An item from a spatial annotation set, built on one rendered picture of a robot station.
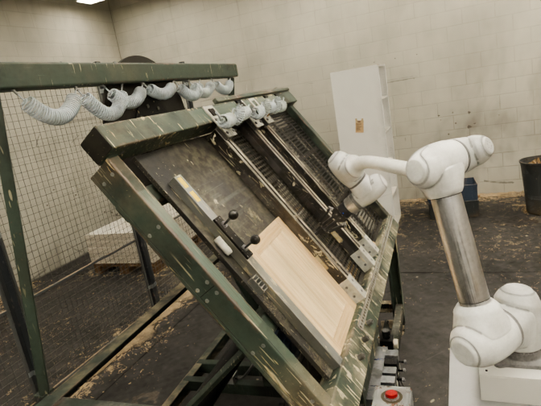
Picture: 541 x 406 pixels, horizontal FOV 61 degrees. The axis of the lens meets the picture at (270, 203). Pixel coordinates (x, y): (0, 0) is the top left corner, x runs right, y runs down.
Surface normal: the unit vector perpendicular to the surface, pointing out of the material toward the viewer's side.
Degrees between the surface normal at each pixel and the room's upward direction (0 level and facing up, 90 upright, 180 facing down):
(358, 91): 90
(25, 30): 90
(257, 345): 90
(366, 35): 90
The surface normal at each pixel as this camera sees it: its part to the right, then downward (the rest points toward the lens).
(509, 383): -0.36, 0.28
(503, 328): 0.47, -0.17
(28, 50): 0.92, -0.07
